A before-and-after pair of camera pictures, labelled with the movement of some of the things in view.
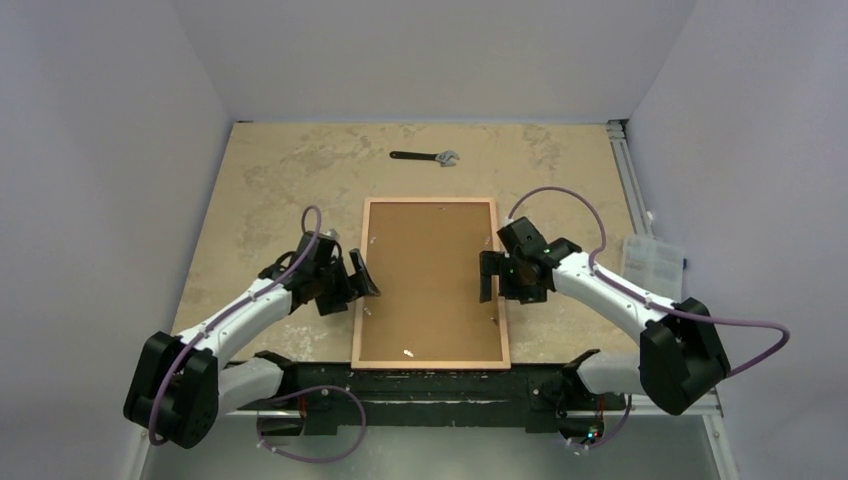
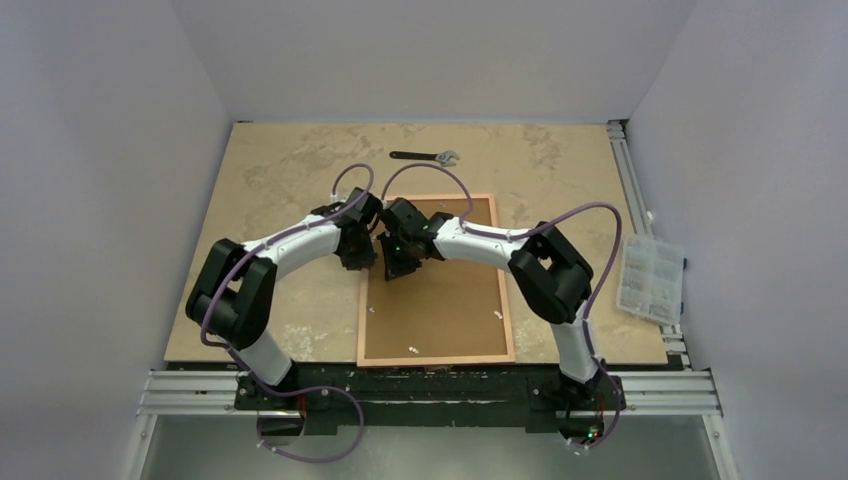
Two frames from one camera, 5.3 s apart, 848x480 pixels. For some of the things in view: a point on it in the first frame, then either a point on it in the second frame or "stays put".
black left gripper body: [332, 285] -> [361, 259]
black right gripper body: [501, 277] -> [399, 263]
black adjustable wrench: [442, 157] stays put
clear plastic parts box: [655, 265] stays put
